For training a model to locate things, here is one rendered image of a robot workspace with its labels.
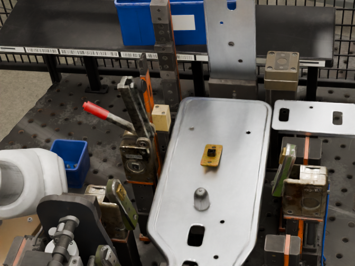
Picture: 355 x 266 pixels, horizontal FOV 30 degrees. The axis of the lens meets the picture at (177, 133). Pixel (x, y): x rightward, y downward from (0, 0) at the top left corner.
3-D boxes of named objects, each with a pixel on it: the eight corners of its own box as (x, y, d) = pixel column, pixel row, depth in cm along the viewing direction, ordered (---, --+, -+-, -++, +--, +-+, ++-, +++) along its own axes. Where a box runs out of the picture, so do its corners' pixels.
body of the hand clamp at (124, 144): (165, 243, 167) (147, 149, 142) (139, 240, 168) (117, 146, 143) (170, 224, 171) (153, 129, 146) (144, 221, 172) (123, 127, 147)
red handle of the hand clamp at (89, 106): (149, 141, 141) (82, 107, 138) (145, 146, 143) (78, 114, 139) (153, 127, 144) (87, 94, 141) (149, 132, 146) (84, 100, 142)
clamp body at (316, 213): (325, 287, 154) (336, 193, 130) (273, 282, 157) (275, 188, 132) (326, 255, 160) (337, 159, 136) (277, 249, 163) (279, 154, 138)
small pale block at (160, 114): (181, 215, 173) (166, 115, 147) (168, 214, 173) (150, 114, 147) (184, 205, 175) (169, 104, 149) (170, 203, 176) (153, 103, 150)
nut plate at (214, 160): (217, 167, 140) (217, 162, 140) (199, 165, 141) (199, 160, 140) (223, 145, 147) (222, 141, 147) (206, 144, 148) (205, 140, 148)
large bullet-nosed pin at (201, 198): (208, 216, 136) (206, 196, 132) (194, 214, 137) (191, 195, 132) (211, 203, 138) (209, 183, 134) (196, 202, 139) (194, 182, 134)
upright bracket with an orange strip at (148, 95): (168, 206, 175) (142, 60, 140) (162, 206, 175) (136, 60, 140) (170, 198, 177) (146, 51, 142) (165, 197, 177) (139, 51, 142)
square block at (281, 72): (293, 173, 179) (298, 72, 153) (263, 171, 180) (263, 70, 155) (296, 152, 184) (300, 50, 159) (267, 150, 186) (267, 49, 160)
